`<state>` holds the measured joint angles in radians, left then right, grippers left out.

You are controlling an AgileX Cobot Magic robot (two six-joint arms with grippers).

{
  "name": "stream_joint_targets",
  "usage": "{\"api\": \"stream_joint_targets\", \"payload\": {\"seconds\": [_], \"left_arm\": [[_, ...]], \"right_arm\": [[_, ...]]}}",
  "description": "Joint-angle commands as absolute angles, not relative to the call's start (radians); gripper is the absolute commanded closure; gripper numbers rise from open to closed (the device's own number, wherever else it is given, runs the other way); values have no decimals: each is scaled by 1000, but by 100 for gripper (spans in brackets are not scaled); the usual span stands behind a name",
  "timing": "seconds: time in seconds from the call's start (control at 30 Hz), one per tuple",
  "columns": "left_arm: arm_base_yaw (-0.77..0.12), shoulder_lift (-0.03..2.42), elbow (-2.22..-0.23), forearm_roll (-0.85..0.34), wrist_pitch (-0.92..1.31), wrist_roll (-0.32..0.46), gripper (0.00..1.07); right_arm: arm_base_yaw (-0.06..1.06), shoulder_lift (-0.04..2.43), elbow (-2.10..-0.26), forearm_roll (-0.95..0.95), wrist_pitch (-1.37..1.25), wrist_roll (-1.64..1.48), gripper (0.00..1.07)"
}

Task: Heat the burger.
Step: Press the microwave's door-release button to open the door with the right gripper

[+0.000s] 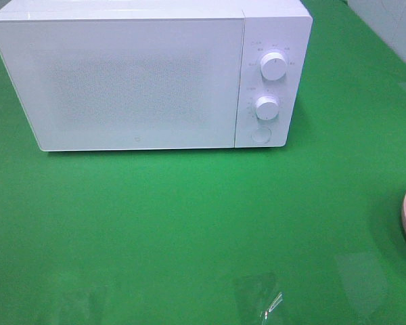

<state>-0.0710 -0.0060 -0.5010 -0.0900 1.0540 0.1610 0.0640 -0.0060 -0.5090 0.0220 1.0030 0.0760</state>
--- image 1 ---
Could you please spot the round white door button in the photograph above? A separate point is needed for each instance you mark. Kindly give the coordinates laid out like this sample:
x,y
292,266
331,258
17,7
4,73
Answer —
x,y
262,135

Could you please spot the white microwave door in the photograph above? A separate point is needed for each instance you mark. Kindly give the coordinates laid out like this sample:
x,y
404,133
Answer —
x,y
126,84

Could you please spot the lower white microwave knob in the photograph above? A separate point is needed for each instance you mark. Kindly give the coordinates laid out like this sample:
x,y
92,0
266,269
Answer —
x,y
267,108

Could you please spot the white microwave knob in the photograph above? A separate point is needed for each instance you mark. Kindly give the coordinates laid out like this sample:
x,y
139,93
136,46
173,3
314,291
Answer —
x,y
274,65
267,108

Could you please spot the upper white microwave knob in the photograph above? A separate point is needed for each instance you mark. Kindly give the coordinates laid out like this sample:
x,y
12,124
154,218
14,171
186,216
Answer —
x,y
274,65

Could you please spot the green table cloth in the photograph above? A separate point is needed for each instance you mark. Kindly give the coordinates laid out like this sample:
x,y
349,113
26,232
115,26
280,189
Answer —
x,y
310,233

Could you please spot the white microwave oven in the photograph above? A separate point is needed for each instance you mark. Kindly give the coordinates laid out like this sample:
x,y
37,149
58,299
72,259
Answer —
x,y
268,25

